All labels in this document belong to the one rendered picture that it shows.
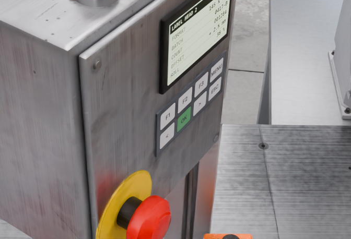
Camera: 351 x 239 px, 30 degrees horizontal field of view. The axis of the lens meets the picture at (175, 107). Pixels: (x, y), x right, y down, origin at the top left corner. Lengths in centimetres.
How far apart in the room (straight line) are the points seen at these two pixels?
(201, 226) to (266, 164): 57
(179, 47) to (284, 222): 73
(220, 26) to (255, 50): 244
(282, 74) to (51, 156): 103
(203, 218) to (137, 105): 25
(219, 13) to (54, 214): 17
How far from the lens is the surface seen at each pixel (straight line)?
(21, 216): 47
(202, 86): 47
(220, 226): 108
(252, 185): 115
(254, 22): 307
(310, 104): 133
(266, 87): 185
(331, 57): 145
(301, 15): 159
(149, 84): 40
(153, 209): 42
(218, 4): 43
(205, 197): 60
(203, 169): 57
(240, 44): 291
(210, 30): 44
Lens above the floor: 167
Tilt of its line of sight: 41 degrees down
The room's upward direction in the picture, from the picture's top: 3 degrees clockwise
